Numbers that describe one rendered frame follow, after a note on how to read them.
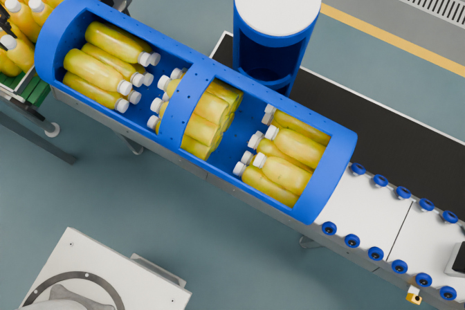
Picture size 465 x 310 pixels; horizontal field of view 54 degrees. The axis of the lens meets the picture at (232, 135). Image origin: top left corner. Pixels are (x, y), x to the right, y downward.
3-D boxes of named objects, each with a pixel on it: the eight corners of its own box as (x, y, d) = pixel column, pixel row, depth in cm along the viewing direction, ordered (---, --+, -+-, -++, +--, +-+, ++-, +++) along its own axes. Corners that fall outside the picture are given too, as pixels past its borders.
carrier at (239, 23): (225, 75, 233) (241, 126, 226) (223, -29, 148) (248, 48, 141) (277, 60, 235) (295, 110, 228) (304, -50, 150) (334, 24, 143)
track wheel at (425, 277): (435, 282, 127) (435, 277, 128) (420, 274, 127) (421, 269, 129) (426, 290, 130) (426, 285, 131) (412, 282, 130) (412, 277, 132)
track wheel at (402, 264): (410, 269, 128) (411, 263, 129) (396, 261, 128) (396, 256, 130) (402, 277, 131) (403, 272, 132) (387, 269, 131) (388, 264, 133)
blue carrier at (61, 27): (300, 231, 133) (322, 219, 106) (55, 95, 144) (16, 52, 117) (340, 150, 141) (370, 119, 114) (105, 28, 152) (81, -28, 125)
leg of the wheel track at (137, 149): (139, 156, 237) (108, 122, 176) (130, 151, 237) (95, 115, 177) (145, 147, 238) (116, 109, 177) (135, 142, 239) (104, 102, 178)
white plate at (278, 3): (224, -30, 147) (224, -28, 148) (249, 44, 140) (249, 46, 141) (304, -51, 149) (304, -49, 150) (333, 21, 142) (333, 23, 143)
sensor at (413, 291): (413, 304, 134) (420, 305, 129) (404, 298, 134) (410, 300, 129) (423, 279, 136) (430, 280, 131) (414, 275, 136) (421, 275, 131)
